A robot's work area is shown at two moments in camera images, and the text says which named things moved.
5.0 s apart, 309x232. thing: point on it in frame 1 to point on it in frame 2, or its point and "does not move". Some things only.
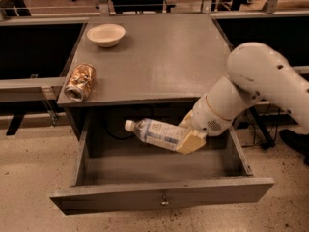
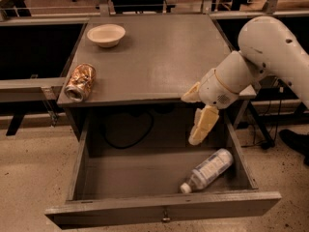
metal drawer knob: x=164 y=201 to x=165 y=217
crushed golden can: x=80 y=81 does not move
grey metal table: x=147 y=68 does not move
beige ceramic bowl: x=106 y=35 does not move
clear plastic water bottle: x=155 y=132 to x=210 y=169
